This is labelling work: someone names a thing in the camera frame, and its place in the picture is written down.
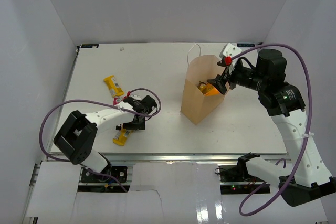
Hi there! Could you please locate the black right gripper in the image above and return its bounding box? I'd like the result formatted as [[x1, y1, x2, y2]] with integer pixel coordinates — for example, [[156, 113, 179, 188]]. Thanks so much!
[[207, 60, 267, 94]]

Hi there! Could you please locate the large orange gummy bag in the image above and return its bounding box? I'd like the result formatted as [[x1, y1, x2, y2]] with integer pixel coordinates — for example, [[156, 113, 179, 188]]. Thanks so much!
[[198, 82, 220, 96]]

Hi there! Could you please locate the yellow snack bar wrapper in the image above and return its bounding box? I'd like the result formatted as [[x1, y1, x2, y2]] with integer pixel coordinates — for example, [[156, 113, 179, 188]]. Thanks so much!
[[113, 129, 133, 146]]

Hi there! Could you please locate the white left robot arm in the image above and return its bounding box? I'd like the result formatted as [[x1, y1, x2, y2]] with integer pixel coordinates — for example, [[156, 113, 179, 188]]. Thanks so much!
[[53, 95, 158, 182]]

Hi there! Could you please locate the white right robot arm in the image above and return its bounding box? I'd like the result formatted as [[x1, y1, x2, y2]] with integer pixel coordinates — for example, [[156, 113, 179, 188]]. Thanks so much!
[[207, 49, 335, 207]]

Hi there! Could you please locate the brown paper bag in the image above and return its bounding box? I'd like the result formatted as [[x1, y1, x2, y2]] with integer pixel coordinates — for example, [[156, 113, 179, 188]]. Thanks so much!
[[181, 55, 225, 125]]

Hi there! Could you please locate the pink red candy packet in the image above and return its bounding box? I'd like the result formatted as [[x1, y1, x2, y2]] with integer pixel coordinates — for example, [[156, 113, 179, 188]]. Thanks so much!
[[113, 97, 124, 106]]

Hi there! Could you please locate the small yellow snack packet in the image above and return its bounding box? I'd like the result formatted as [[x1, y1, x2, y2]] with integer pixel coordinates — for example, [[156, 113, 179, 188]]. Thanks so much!
[[103, 75, 124, 97]]

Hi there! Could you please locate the blue label sticker right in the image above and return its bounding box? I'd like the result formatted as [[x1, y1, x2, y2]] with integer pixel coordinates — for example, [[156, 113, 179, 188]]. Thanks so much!
[[237, 43, 256, 48]]

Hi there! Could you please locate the blue label sticker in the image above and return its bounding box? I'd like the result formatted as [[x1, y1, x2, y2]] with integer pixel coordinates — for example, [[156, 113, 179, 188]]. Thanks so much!
[[237, 43, 256, 48], [80, 44, 99, 49]]

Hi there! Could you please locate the blue label sticker left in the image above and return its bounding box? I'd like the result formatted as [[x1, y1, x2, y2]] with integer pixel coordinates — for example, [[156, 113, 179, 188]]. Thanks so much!
[[80, 44, 99, 49]]

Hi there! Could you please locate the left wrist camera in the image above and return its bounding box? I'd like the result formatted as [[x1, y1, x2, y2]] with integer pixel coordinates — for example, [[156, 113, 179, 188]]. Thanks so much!
[[127, 92, 141, 100]]

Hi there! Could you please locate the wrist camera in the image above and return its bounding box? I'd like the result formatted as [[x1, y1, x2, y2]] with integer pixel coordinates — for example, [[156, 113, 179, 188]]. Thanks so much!
[[219, 43, 242, 73], [127, 92, 141, 100]]

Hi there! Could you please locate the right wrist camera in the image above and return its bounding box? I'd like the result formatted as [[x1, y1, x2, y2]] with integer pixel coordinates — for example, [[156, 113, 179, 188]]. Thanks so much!
[[219, 43, 242, 73]]

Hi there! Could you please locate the aluminium table frame rail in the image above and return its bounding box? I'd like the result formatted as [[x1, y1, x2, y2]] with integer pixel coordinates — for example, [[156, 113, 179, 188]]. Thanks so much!
[[46, 153, 289, 162]]

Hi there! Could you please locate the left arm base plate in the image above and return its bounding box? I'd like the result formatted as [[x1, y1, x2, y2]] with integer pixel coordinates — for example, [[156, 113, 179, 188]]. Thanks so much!
[[80, 166, 128, 184]]

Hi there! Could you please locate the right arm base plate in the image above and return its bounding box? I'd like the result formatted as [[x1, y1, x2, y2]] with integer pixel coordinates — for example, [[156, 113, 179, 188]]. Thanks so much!
[[214, 165, 263, 195]]

